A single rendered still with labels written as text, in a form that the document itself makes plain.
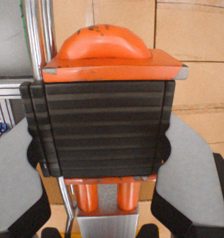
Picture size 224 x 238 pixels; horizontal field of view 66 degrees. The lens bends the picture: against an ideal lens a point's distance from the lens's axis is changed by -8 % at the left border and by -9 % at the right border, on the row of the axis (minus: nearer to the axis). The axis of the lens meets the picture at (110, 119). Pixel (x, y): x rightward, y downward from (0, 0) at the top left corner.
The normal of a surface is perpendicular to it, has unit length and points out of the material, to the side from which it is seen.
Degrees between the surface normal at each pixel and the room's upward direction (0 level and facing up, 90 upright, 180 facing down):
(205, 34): 0
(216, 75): 0
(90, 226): 0
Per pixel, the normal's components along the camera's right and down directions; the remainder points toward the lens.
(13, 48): 0.05, 0.52
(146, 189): -0.01, -0.86
